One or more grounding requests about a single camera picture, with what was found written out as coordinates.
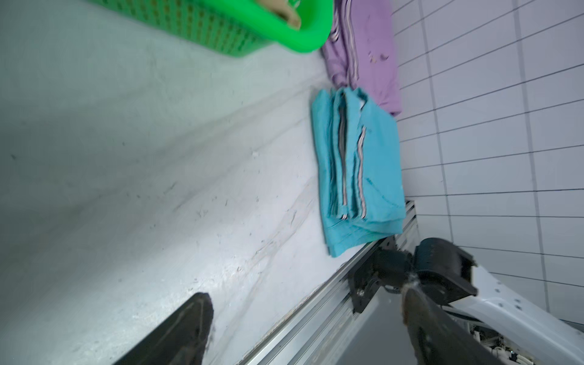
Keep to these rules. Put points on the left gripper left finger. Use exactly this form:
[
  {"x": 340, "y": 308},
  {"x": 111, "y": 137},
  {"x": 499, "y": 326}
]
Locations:
[{"x": 181, "y": 339}]

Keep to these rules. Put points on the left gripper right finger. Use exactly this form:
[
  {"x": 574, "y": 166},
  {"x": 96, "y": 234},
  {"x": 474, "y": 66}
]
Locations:
[{"x": 435, "y": 337}]

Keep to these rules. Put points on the teal pants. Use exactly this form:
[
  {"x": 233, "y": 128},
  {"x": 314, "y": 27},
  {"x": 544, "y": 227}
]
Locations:
[{"x": 361, "y": 193}]

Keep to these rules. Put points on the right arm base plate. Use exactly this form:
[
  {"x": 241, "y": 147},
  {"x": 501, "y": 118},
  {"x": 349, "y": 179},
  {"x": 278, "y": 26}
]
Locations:
[{"x": 384, "y": 265}]

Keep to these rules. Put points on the purple pants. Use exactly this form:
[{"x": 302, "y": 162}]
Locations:
[{"x": 360, "y": 51}]

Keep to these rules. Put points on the beige pants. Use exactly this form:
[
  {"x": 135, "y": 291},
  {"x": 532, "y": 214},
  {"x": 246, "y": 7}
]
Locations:
[{"x": 283, "y": 10}]

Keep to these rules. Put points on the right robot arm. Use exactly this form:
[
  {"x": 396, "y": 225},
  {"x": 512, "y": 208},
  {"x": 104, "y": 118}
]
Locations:
[{"x": 451, "y": 277}]

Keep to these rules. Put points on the green plastic basket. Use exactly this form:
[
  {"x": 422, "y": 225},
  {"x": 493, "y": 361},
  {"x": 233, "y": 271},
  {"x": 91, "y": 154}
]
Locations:
[{"x": 233, "y": 28}]

